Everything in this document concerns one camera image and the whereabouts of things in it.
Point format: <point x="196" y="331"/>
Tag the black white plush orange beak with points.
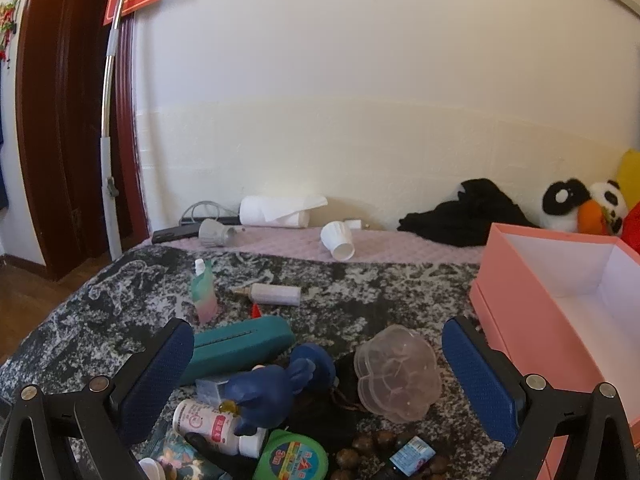
<point x="565" y="197"/>

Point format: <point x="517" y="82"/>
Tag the pink quilted blanket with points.
<point x="280" y="245"/>

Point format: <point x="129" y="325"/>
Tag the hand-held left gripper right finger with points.
<point x="480" y="380"/>

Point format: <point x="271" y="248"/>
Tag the dark red door frame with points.
<point x="60" y="110"/>

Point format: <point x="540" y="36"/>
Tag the teal snack packet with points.
<point x="185" y="460"/>

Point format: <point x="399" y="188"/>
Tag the red green wall decoration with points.
<point x="10" y="15"/>

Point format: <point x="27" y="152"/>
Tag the black flat case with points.
<point x="172" y="234"/>

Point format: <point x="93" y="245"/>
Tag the black cloth pouch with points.
<point x="320" y="420"/>

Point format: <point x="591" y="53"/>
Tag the black clothes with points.
<point x="465" y="215"/>

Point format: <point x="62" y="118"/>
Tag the white paper cup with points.
<point x="336" y="237"/>

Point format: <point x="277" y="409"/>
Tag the clear flower-shaped plastic container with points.
<point x="395" y="375"/>

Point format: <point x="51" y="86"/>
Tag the white metal mop pole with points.
<point x="109" y="170"/>

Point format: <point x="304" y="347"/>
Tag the small white plug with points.
<point x="352" y="223"/>

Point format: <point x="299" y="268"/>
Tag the pink cardboard box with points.
<point x="525" y="280"/>

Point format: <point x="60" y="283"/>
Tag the small bottle blue label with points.
<point x="412" y="452"/>

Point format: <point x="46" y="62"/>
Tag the white bottle pink label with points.
<point x="200" y="420"/>

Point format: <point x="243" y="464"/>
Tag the white bottle brown tip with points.
<point x="275" y="294"/>

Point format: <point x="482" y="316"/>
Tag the panda plush toy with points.
<point x="612" y="200"/>

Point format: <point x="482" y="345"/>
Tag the red plush toy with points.
<point x="634" y="230"/>

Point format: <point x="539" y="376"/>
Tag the blue duck figurine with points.
<point x="270" y="390"/>

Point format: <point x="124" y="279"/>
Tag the small grey clear box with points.
<point x="210" y="387"/>

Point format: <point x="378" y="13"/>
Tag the white toilet paper roll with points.
<point x="270" y="210"/>

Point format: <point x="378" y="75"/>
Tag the grey plastic cup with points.
<point x="212" y="232"/>

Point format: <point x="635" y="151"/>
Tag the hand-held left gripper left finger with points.
<point x="155" y="375"/>

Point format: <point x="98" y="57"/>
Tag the green pink gradient bottle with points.
<point x="204" y="295"/>

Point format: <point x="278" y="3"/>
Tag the yellow plush toy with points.
<point x="631" y="175"/>

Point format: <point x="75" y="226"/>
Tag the small white cap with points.
<point x="150" y="469"/>

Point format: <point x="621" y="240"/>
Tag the teal pencil case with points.
<point x="235" y="345"/>

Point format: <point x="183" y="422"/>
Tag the black power strip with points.
<point x="225" y="220"/>

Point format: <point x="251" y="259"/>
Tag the green tape measure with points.
<point x="290" y="460"/>

